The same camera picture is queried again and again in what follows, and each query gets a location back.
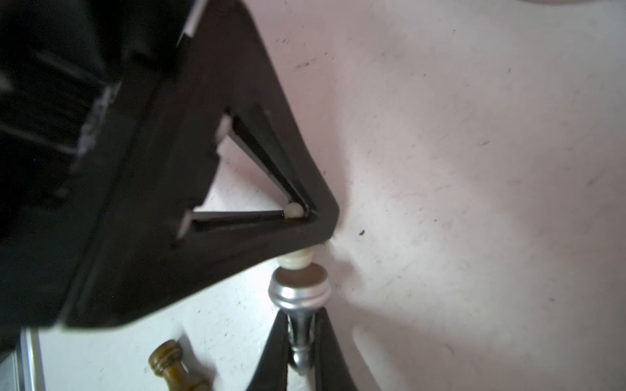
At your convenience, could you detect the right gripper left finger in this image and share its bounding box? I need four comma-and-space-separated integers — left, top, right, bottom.
246, 311, 290, 391

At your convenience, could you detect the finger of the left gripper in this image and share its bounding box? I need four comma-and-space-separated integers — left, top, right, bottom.
65, 210, 337, 328
215, 1, 339, 230

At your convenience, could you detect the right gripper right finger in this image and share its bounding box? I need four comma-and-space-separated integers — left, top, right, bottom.
313, 308, 358, 391

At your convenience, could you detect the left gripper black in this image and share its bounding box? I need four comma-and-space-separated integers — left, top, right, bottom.
1, 1, 231, 344

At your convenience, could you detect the silver chess piece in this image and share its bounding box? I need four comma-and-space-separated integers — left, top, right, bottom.
268, 263, 332, 375

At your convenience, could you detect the small white bishop piece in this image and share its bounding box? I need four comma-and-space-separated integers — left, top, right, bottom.
277, 202, 313, 270

